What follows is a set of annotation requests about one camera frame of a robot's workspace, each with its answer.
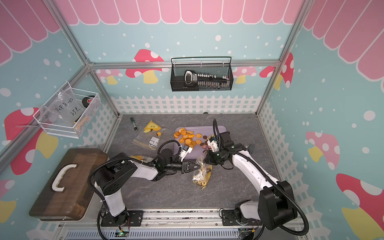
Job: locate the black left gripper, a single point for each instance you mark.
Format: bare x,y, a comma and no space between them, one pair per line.
185,166

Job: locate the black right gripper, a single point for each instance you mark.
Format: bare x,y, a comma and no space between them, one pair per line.
209,159

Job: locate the ziploc bag of orange cookies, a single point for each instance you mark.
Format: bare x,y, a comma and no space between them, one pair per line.
148,138

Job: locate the ziploc bag of mixed cookies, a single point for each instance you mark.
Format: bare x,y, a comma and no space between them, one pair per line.
144,159

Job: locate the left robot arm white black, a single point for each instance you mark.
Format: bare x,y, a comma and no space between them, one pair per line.
108,179

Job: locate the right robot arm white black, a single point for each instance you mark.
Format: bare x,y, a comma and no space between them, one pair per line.
276,207

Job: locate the pile of mixed sandwich cookies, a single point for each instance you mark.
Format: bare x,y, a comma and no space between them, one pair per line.
207,142

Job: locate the pile of orange cookies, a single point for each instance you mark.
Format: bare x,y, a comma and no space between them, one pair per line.
189,136

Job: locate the lavender plastic tray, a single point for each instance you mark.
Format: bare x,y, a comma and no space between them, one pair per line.
207,131

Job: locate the socket set in basket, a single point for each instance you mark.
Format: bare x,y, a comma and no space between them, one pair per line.
191,81

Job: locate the black tape roll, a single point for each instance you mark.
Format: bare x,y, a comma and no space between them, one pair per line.
90,100

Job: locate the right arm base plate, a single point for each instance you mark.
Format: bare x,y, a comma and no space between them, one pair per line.
232,218

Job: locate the aluminium front rail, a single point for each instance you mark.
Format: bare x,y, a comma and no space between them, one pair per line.
173,224

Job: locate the green handled ratchet wrench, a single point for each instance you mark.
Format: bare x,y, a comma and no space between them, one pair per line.
134,123

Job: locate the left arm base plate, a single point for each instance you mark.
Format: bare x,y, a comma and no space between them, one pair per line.
124,219

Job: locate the black wire wall basket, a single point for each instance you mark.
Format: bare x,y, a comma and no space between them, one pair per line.
219,66

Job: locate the brown wooden case white handle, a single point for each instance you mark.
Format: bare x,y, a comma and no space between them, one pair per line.
67,195

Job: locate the white wire wall basket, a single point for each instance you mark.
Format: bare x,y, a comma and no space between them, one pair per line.
64,114

